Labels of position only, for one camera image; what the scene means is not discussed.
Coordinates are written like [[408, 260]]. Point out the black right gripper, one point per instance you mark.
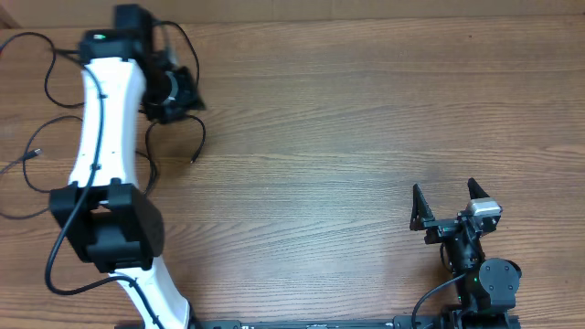
[[421, 219]]

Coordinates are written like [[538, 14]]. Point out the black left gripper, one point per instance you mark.
[[187, 97]]

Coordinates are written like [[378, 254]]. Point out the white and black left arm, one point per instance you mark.
[[102, 212]]

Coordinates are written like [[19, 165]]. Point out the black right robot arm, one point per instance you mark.
[[486, 288]]

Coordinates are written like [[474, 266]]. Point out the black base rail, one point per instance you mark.
[[398, 322]]

